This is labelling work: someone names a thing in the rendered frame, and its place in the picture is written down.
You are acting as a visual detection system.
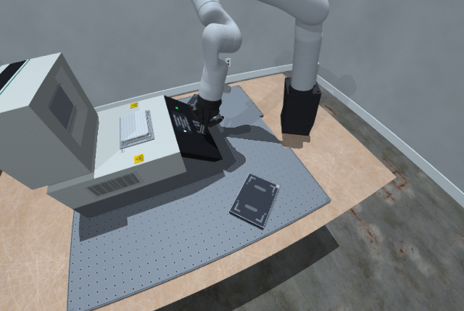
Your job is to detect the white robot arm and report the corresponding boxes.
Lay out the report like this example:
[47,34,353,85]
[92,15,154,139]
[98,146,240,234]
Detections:
[191,0,329,101]

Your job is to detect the white lab instrument with lid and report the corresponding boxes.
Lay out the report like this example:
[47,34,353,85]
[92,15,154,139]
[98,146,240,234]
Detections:
[0,52,223,218]

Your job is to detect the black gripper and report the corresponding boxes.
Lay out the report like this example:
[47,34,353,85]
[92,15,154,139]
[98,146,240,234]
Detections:
[189,93,224,133]

